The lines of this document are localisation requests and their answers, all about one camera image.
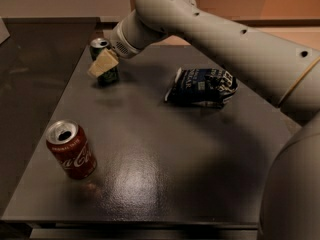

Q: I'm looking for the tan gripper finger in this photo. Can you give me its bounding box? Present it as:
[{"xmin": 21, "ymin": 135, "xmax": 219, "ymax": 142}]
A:
[{"xmin": 88, "ymin": 49, "xmax": 119, "ymax": 78}]

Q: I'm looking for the green soda can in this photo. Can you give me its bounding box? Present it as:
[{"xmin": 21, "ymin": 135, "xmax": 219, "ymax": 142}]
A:
[{"xmin": 88, "ymin": 38, "xmax": 119, "ymax": 86}]

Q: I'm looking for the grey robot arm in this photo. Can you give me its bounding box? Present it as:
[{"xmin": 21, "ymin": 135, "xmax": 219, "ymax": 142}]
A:
[{"xmin": 110, "ymin": 0, "xmax": 320, "ymax": 240}]

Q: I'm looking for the red Coca-Cola can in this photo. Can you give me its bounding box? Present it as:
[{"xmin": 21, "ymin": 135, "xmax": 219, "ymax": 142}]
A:
[{"xmin": 46, "ymin": 120, "xmax": 97, "ymax": 180}]

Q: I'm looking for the dark blue chip bag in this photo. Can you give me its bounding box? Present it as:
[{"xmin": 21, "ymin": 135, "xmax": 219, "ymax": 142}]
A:
[{"xmin": 164, "ymin": 68, "xmax": 238, "ymax": 109}]

